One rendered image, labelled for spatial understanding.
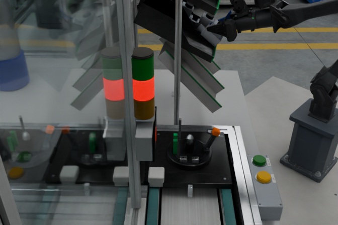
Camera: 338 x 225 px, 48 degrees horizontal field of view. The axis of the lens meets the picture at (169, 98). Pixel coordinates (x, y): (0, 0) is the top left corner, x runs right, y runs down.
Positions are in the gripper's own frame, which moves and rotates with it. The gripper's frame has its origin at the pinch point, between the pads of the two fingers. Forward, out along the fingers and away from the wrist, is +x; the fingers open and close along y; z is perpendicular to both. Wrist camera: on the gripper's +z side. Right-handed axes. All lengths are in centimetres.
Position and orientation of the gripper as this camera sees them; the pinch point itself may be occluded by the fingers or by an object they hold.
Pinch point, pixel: (219, 25)
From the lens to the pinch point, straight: 125.1
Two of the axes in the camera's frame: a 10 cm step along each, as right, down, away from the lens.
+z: -2.4, -8.8, -4.0
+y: -3.1, 4.6, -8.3
